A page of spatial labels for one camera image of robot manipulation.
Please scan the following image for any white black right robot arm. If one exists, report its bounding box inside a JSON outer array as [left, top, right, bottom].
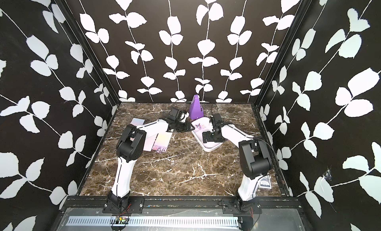
[[202, 124, 272, 202]]

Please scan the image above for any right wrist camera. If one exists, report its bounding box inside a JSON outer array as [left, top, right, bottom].
[[210, 113, 224, 127]]

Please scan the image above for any lilac checked sticker sheet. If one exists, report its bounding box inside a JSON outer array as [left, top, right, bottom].
[[191, 117, 213, 133]]

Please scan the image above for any purple plastic object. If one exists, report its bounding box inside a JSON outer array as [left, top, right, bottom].
[[189, 95, 204, 120]]

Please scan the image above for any small electronics board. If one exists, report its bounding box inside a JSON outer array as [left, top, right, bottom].
[[111, 216, 130, 226]]

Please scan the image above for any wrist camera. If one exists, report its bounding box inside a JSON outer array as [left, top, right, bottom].
[[169, 107, 189, 123], [210, 113, 224, 127]]

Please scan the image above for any purple sticker sheet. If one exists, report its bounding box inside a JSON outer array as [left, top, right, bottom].
[[152, 132, 173, 153]]

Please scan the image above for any blue playing card deck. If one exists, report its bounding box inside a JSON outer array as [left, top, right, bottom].
[[259, 175, 272, 189]]

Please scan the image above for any white perforated cable duct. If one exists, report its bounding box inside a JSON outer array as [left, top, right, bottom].
[[64, 216, 241, 228]]

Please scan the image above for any white plastic storage box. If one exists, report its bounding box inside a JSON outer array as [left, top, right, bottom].
[[191, 117, 223, 152]]

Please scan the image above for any pink sticker sheet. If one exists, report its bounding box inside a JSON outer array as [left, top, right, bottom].
[[131, 118, 145, 126], [143, 134, 157, 152]]

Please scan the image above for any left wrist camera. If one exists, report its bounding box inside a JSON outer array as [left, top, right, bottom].
[[169, 107, 189, 123]]

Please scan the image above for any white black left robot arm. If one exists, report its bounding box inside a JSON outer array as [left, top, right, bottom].
[[110, 119, 194, 201]]

